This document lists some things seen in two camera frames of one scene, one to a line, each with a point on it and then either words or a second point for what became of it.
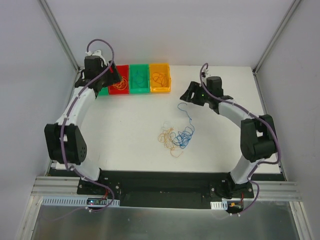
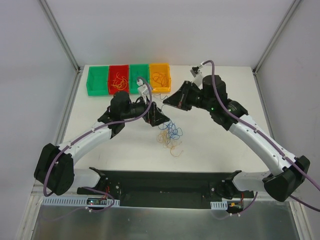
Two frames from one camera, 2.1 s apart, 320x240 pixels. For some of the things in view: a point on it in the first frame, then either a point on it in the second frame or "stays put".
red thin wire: (160, 78) stays put
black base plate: (157, 189) stays put
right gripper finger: (191, 94) -> (178, 100)
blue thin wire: (182, 138) -> (173, 132)
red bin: (122, 87) stays put
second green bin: (139, 78) stays put
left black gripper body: (113, 75) -> (152, 113)
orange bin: (160, 77) stays put
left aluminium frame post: (57, 29) stays put
